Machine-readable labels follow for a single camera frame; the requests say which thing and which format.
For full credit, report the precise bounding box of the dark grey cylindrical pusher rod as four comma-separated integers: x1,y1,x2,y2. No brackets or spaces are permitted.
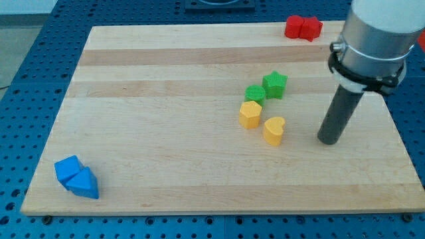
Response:
317,85,363,145

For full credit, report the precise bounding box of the yellow heart block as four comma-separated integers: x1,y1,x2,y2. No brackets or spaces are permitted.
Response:
262,117,286,146

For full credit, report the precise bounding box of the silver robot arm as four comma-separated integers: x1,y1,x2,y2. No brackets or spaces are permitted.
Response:
317,0,424,145

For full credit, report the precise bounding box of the yellow hexagon block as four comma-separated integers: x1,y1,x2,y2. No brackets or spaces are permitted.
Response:
239,101,262,129

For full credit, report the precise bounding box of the green star block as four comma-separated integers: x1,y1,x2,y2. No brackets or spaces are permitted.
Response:
262,71,288,99

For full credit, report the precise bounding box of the red star block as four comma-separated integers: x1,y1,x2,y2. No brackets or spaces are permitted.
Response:
299,17,323,42

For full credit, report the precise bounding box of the green cylinder block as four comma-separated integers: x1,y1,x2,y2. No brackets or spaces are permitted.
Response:
244,84,266,106

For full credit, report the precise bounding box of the red rounded block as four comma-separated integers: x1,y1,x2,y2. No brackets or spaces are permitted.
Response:
284,15,304,39

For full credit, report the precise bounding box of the red object at right edge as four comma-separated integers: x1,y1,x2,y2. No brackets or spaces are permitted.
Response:
418,31,425,52

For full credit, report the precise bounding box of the wooden board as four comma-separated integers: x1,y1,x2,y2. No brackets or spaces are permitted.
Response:
21,21,424,216

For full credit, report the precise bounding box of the dark mounting plate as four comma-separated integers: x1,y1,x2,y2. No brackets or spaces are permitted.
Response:
183,0,256,12

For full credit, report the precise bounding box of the blue triangle block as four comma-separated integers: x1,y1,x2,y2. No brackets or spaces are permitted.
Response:
66,167,100,199

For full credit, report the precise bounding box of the blue cube block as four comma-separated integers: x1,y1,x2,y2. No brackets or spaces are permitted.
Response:
54,155,84,190

